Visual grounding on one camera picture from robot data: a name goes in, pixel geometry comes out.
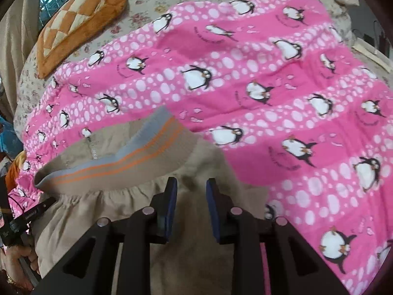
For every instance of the beige jacket with striped hem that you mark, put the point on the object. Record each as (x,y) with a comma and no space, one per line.
(196,163)

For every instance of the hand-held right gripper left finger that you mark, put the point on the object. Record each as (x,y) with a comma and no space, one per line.
(172,212)

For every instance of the person's left hand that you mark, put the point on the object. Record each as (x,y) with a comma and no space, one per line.
(26,259)

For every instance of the orange cloth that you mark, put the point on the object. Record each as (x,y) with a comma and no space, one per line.
(17,163)

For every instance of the wooden slat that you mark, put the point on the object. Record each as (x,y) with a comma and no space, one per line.
(371,56)

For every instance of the blue plastic bag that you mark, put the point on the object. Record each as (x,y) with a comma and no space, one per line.
(6,135)

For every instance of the pink penguin print blanket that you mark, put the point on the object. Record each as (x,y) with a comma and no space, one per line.
(276,98)

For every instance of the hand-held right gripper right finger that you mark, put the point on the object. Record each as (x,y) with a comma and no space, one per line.
(212,215)

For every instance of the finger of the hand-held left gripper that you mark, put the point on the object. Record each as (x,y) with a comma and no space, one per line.
(33,213)

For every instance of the beige curtain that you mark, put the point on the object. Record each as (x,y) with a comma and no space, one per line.
(18,37)

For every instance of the orange checkered pillow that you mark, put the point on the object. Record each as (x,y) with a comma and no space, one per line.
(76,21)

